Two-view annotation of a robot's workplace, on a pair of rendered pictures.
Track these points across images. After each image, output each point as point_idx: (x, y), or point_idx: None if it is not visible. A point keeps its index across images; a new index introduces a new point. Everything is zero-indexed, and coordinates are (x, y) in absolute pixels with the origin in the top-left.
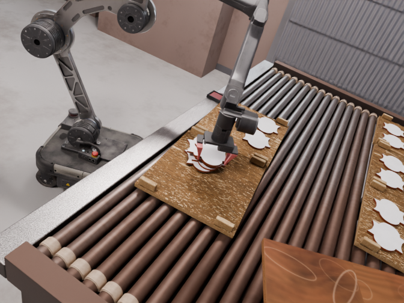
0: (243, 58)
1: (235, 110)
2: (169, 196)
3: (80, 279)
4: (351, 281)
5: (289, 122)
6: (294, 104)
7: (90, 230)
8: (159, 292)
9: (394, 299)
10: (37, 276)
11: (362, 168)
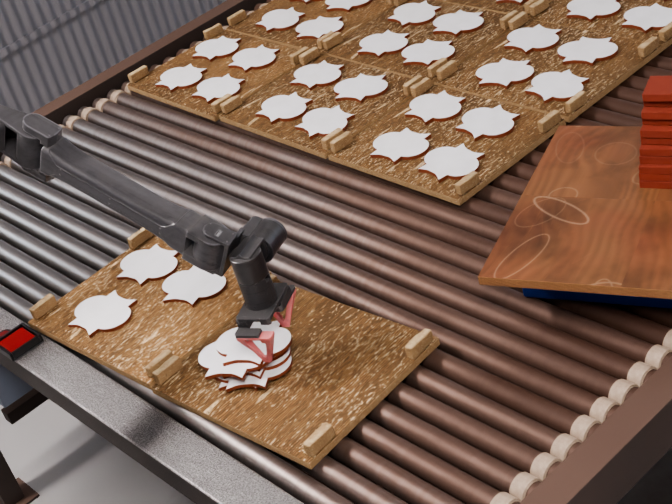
0: (129, 192)
1: (240, 243)
2: (348, 415)
3: None
4: (550, 201)
5: (131, 230)
6: (62, 212)
7: None
8: (532, 429)
9: (578, 170)
10: None
11: (287, 153)
